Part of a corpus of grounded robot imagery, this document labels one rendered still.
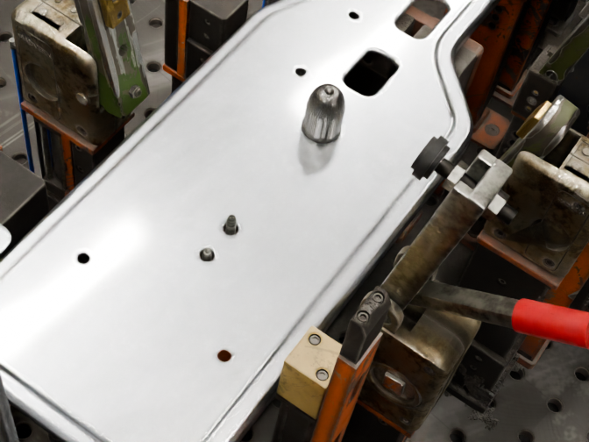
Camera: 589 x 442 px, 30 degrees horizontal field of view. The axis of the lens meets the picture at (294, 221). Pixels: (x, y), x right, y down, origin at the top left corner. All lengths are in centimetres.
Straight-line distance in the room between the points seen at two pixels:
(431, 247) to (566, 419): 52
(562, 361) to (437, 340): 45
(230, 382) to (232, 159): 19
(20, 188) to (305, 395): 30
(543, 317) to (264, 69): 37
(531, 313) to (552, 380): 49
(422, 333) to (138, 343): 20
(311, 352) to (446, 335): 10
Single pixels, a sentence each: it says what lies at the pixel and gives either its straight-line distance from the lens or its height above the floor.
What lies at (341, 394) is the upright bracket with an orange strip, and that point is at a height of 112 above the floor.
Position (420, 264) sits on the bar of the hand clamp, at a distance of 69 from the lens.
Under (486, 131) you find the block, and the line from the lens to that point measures 133.
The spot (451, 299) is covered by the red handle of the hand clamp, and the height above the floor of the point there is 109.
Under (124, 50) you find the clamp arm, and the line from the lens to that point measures 89.
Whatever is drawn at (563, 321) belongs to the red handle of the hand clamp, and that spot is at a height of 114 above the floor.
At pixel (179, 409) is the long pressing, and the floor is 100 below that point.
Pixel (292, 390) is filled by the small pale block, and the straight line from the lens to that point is 75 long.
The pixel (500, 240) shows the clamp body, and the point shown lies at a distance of 92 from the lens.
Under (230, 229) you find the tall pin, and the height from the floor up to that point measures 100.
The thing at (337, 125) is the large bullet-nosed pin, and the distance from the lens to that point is 89.
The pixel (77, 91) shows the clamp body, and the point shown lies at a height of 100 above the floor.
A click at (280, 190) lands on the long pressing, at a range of 87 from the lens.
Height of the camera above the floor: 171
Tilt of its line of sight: 57 degrees down
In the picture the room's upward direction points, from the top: 11 degrees clockwise
